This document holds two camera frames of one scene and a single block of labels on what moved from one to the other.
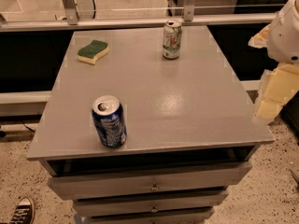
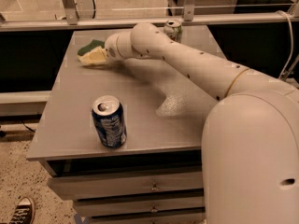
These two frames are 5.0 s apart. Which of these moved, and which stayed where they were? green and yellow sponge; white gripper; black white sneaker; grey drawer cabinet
Moved: white gripper
Stayed: black white sneaker; grey drawer cabinet; green and yellow sponge
